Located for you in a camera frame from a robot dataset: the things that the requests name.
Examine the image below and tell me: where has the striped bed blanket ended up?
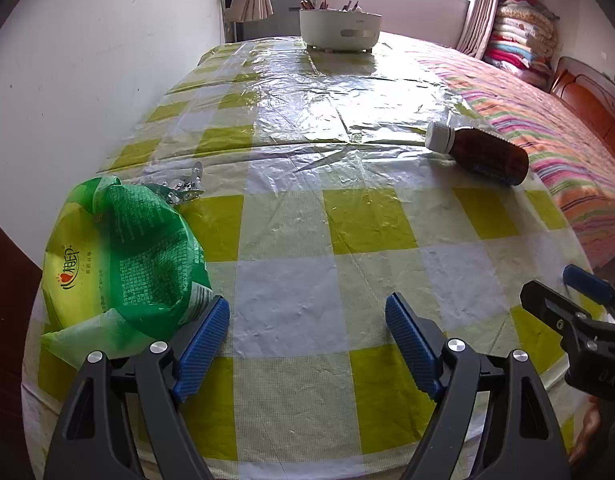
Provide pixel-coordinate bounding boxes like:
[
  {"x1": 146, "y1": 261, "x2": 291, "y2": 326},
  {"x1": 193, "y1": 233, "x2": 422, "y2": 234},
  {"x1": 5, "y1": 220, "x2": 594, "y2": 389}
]
[{"x1": 412, "y1": 50, "x2": 615, "y2": 271}]

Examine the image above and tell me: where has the pink curtain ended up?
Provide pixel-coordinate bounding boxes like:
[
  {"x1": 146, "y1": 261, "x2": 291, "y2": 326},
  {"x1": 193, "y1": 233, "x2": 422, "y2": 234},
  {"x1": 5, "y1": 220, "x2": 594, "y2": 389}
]
[{"x1": 456, "y1": 0, "x2": 503, "y2": 58}]

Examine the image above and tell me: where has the person's right hand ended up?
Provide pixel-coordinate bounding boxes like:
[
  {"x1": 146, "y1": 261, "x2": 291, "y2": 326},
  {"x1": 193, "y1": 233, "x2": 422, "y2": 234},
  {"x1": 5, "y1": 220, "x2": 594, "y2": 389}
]
[{"x1": 570, "y1": 400, "x2": 611, "y2": 466}]

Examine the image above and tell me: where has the white container with pencils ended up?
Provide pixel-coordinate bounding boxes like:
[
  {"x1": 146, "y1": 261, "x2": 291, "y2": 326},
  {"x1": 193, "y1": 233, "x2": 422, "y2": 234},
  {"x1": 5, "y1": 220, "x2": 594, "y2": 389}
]
[{"x1": 298, "y1": 7, "x2": 383, "y2": 53}]

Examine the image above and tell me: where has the bundle of wooden sticks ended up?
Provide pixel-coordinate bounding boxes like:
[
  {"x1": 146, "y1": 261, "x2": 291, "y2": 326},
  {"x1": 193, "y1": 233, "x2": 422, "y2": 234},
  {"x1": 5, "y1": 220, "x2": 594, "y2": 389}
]
[{"x1": 300, "y1": 0, "x2": 363, "y2": 12}]

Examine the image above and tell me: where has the yellow checked tablecloth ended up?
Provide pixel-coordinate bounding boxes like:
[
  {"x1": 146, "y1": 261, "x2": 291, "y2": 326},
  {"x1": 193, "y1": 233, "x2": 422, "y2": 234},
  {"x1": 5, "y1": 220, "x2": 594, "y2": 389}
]
[{"x1": 22, "y1": 34, "x2": 613, "y2": 480}]

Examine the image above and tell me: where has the grey cabinet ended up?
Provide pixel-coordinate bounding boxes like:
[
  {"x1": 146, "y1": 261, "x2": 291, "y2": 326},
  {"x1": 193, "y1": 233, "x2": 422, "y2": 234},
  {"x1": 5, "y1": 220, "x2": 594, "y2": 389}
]
[{"x1": 262, "y1": 0, "x2": 308, "y2": 41}]

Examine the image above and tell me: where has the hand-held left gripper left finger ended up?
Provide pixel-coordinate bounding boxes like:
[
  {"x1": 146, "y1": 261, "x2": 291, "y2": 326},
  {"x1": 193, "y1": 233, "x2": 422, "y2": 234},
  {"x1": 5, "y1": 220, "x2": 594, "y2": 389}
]
[{"x1": 44, "y1": 295, "x2": 232, "y2": 480}]

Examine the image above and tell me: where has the green plastic bag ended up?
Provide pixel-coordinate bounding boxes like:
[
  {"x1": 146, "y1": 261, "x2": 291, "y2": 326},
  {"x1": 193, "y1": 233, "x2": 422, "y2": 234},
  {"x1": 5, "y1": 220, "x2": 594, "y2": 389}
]
[{"x1": 40, "y1": 175, "x2": 213, "y2": 361}]

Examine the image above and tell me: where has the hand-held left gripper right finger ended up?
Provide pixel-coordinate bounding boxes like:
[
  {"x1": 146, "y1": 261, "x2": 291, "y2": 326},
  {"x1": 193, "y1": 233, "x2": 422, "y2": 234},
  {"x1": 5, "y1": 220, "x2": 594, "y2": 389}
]
[{"x1": 385, "y1": 292, "x2": 572, "y2": 480}]

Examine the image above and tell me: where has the stack of folded quilts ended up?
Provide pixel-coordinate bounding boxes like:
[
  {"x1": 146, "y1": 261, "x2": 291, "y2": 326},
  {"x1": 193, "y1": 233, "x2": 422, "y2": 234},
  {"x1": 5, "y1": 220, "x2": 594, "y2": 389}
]
[{"x1": 482, "y1": 0, "x2": 558, "y2": 91}]

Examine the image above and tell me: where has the brown bottle white cap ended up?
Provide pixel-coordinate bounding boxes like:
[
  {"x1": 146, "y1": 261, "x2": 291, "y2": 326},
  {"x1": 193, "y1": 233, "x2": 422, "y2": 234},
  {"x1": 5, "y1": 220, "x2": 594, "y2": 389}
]
[{"x1": 425, "y1": 121, "x2": 531, "y2": 187}]

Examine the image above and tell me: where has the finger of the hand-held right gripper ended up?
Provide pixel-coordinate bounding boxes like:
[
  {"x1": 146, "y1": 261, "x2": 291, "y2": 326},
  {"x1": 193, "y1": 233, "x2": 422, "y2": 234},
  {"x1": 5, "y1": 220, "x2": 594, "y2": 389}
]
[
  {"x1": 520, "y1": 280, "x2": 608, "y2": 335},
  {"x1": 562, "y1": 264, "x2": 615, "y2": 311}
]

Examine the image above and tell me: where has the crumpled clear foil wrapper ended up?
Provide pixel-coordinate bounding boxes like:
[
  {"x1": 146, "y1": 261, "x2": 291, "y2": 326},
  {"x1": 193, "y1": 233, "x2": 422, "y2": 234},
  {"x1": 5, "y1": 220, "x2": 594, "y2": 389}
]
[{"x1": 138, "y1": 161, "x2": 206, "y2": 206}]

